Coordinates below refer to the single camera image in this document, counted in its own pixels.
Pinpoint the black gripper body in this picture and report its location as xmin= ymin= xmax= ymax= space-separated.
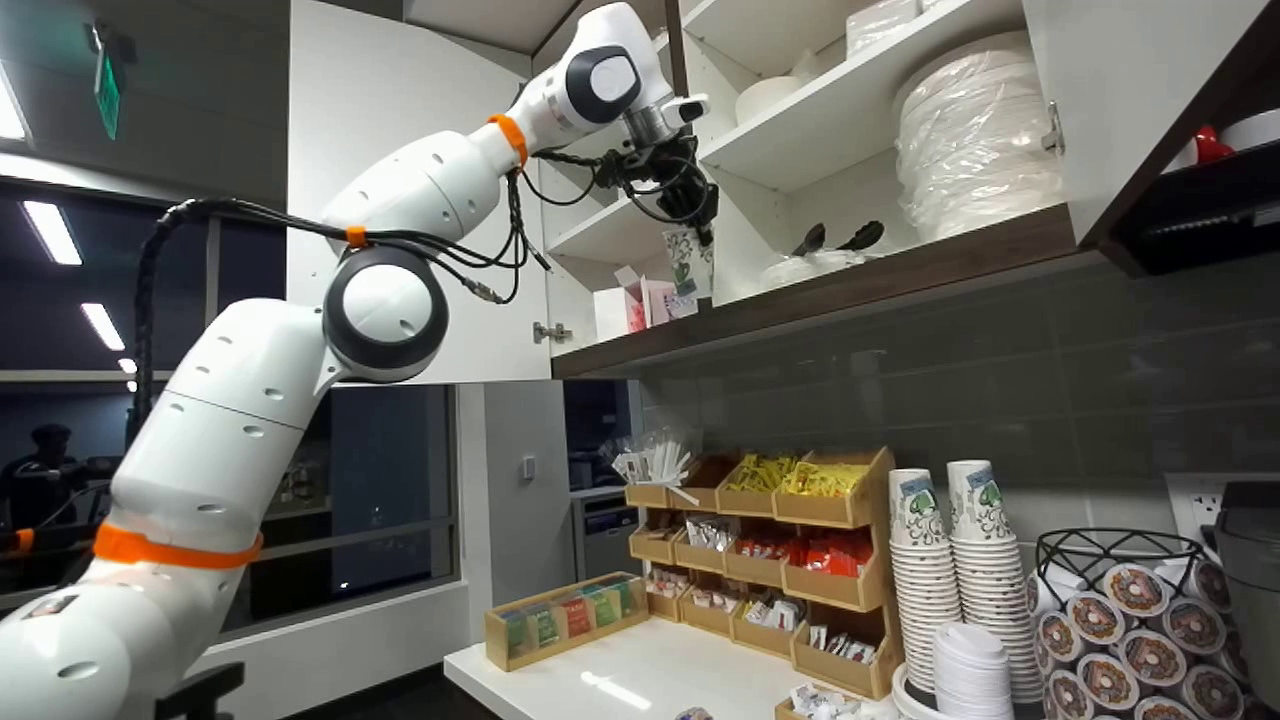
xmin=595 ymin=129 xmax=721 ymax=233

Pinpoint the patterned paper cup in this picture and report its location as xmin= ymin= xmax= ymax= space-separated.
xmin=668 ymin=228 xmax=712 ymax=321

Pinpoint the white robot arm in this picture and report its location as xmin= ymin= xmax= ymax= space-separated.
xmin=0 ymin=0 xmax=716 ymax=720

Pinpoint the open white cabinet door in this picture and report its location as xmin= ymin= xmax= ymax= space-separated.
xmin=282 ymin=0 xmax=561 ymax=386

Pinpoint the right open cabinet door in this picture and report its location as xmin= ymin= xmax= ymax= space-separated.
xmin=1021 ymin=0 xmax=1269 ymax=242

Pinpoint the bag of black plastic spoons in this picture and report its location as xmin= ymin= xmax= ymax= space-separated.
xmin=764 ymin=219 xmax=885 ymax=289

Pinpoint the wrapped stack of paper plates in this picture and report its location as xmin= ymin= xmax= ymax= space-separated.
xmin=897 ymin=32 xmax=1062 ymax=246

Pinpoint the wooden condiment organizer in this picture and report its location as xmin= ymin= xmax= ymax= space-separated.
xmin=625 ymin=447 xmax=905 ymax=702

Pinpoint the left stack of paper cups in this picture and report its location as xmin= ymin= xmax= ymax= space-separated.
xmin=888 ymin=468 xmax=960 ymax=693

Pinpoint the stack of paper cups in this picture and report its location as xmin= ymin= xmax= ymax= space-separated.
xmin=949 ymin=460 xmax=1041 ymax=706
xmin=888 ymin=468 xmax=960 ymax=693

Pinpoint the wooden tea bag box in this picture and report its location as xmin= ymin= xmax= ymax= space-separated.
xmin=484 ymin=572 xmax=647 ymax=672

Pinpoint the right stack of paper cups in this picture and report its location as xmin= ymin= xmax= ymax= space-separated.
xmin=949 ymin=460 xmax=1041 ymax=706

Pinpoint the stack of white lids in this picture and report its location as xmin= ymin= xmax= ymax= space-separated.
xmin=930 ymin=623 xmax=1010 ymax=720

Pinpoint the grey appliance at right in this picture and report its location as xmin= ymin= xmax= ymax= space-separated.
xmin=1217 ymin=479 xmax=1280 ymax=685

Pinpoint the white wall cabinet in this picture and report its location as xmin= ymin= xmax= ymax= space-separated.
xmin=546 ymin=0 xmax=1076 ymax=381

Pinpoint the wall power outlet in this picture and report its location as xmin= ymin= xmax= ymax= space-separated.
xmin=1169 ymin=474 xmax=1225 ymax=541

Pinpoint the black wire pod basket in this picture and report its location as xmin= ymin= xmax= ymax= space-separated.
xmin=1031 ymin=530 xmax=1269 ymax=720

